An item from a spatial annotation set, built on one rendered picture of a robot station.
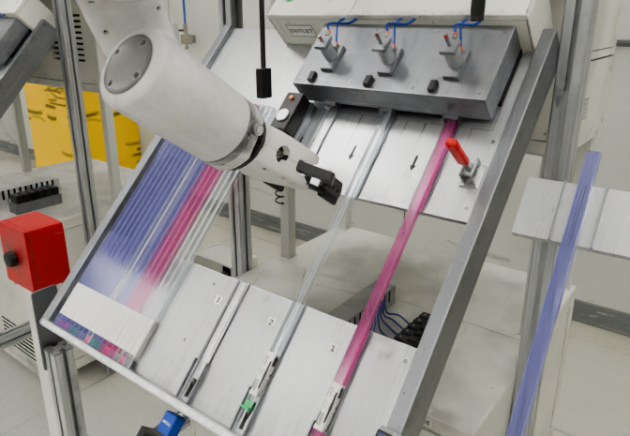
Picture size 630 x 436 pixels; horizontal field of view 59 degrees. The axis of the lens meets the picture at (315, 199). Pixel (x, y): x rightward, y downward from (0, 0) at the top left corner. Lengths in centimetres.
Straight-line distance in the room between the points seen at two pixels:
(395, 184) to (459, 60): 20
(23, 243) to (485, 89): 107
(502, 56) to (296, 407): 55
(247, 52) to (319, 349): 67
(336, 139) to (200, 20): 271
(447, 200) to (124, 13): 47
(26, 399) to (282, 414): 156
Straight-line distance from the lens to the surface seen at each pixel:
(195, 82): 54
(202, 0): 356
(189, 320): 91
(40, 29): 190
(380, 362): 74
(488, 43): 87
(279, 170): 64
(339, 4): 103
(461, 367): 113
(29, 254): 145
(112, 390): 219
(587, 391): 227
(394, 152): 87
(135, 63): 53
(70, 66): 190
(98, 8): 59
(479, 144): 83
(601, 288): 262
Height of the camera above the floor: 125
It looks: 18 degrees down
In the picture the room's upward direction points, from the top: straight up
